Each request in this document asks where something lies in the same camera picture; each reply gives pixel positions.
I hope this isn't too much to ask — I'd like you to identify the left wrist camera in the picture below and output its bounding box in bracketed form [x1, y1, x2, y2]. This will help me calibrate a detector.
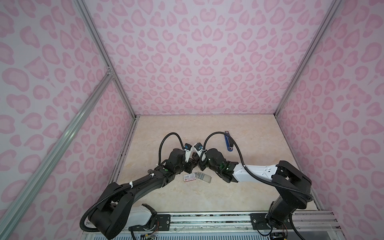
[184, 143, 194, 163]

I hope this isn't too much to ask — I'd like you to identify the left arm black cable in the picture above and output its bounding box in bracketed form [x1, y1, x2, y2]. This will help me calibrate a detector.
[79, 132, 185, 233]

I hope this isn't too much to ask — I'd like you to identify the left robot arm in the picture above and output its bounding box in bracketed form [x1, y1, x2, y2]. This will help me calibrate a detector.
[79, 148, 203, 240]

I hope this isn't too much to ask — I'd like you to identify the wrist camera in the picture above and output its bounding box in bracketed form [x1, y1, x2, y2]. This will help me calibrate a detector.
[184, 143, 194, 163]
[194, 143, 206, 162]

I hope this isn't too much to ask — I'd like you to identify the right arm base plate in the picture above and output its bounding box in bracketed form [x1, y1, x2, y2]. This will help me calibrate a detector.
[250, 213, 294, 232]

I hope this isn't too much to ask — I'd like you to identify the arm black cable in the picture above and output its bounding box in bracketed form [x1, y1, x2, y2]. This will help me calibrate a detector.
[79, 132, 185, 233]
[202, 131, 314, 240]

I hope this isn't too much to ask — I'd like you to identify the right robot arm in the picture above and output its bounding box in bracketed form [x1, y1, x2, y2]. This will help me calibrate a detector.
[197, 149, 314, 229]

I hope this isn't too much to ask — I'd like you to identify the red white staple box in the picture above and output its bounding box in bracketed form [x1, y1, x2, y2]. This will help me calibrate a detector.
[183, 173, 197, 182]

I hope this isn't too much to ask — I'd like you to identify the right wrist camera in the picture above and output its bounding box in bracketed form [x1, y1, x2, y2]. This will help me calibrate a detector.
[194, 143, 206, 162]

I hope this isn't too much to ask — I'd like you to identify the aluminium diagonal wall strut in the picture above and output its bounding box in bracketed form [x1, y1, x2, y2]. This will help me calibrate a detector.
[1, 73, 114, 240]

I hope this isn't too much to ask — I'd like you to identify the aluminium front rail frame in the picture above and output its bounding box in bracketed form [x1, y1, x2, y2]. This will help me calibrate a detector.
[115, 211, 345, 240]

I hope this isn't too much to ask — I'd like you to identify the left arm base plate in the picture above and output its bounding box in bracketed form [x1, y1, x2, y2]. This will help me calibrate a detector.
[128, 214, 171, 232]

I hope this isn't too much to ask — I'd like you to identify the silver staple strips tray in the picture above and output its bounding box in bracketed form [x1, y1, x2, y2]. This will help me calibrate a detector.
[195, 172, 212, 184]

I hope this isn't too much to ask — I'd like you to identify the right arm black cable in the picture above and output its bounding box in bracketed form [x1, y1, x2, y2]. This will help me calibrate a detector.
[202, 131, 314, 240]

